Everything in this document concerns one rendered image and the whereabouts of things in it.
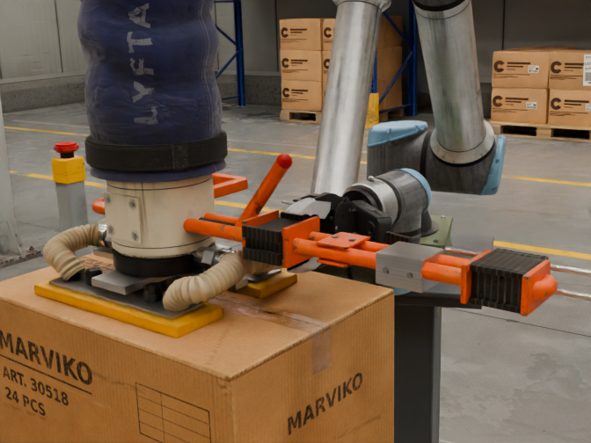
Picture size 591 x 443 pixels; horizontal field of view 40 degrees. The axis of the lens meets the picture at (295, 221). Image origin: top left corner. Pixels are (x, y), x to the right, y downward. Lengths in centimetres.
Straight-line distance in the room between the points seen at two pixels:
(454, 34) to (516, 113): 705
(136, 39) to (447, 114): 84
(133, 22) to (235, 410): 57
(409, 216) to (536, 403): 177
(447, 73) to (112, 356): 92
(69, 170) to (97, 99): 112
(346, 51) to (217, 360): 69
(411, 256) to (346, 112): 52
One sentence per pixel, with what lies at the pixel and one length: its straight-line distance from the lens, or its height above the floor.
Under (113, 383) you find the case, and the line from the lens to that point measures 126.
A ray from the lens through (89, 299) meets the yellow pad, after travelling 132.
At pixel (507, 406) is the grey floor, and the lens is 304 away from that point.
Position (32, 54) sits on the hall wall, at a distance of 1283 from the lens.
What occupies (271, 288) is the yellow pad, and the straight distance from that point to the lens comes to 133.
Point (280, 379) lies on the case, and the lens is 114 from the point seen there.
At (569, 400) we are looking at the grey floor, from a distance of 313.
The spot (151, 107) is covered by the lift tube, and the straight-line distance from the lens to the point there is 122.
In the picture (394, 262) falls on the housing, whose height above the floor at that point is 108.
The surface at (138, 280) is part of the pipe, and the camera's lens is 129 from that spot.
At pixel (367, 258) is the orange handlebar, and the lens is 107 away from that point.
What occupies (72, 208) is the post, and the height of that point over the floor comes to 86.
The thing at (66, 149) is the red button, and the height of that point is 103.
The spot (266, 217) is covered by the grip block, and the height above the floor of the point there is 110.
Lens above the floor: 141
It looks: 15 degrees down
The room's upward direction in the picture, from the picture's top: 2 degrees counter-clockwise
